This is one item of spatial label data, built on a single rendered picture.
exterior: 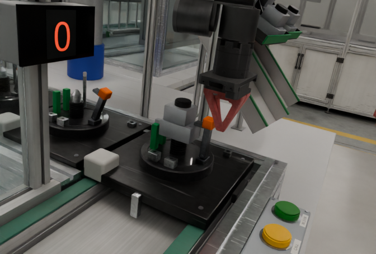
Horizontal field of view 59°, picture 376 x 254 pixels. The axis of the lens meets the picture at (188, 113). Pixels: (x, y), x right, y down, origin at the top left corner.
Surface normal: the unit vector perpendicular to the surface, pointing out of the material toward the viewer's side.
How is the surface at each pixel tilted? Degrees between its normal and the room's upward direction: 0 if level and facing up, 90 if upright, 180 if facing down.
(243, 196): 0
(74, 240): 0
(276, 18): 90
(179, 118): 90
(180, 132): 90
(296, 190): 0
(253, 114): 90
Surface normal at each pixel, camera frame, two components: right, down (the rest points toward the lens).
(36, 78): 0.88, 0.26
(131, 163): 0.12, -0.93
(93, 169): -0.46, 0.25
